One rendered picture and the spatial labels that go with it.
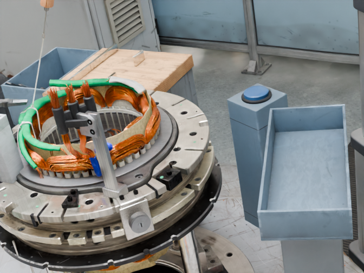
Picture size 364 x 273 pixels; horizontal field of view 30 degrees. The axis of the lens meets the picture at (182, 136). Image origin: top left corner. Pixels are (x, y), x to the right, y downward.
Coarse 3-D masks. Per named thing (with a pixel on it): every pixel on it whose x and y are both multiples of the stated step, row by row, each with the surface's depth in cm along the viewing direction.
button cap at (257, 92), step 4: (248, 88) 112; (252, 88) 111; (256, 88) 111; (260, 88) 111; (264, 88) 111; (244, 92) 111; (248, 92) 110; (252, 92) 110; (256, 92) 110; (260, 92) 110; (264, 92) 110; (268, 92) 110; (244, 96) 111; (248, 96) 109; (252, 96) 109; (256, 96) 109; (260, 96) 109; (264, 96) 109; (252, 100) 109
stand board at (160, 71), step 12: (108, 60) 126; (120, 60) 125; (132, 60) 124; (144, 60) 123; (156, 60) 122; (168, 60) 121; (180, 60) 121; (192, 60) 122; (72, 72) 124; (96, 72) 122; (108, 72) 121; (120, 72) 120; (132, 72) 120; (144, 72) 119; (156, 72) 118; (168, 72) 117; (180, 72) 119; (144, 84) 114; (156, 84) 114; (168, 84) 116
